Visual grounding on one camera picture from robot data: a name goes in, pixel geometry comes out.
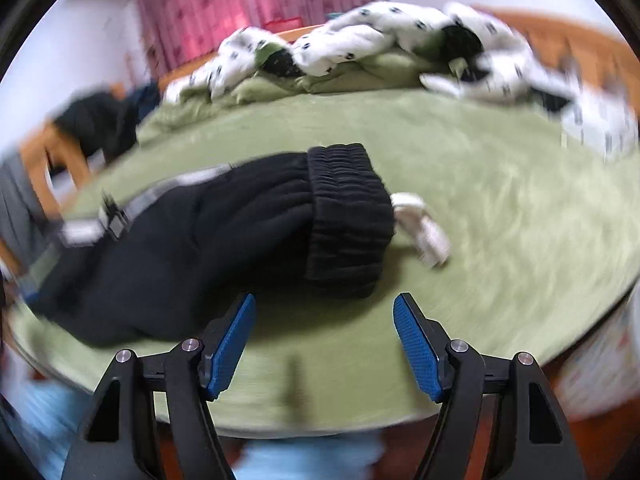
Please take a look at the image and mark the wooden bed frame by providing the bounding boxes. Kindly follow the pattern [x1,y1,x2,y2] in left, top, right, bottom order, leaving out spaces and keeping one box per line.
[17,4,639,218]

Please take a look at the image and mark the green fleece bed sheet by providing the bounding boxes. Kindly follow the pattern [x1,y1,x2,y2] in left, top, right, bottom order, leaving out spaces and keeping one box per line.
[6,49,640,436]

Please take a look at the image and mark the black jacket on footboard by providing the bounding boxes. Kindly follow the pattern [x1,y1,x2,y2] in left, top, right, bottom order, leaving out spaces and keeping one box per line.
[53,91,138,164]

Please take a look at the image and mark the navy blue garment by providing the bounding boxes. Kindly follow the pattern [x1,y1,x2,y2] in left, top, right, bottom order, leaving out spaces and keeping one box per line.
[128,80,162,122]

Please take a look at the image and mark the grey garment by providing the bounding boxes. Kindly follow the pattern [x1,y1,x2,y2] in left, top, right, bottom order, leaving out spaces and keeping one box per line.
[0,151,51,266]

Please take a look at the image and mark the white floral green quilt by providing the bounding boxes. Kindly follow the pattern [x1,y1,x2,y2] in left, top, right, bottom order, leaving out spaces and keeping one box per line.
[164,1,639,157]

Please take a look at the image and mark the dark navy pants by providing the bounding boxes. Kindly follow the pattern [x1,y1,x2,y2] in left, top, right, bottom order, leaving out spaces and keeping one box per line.
[27,142,452,348]

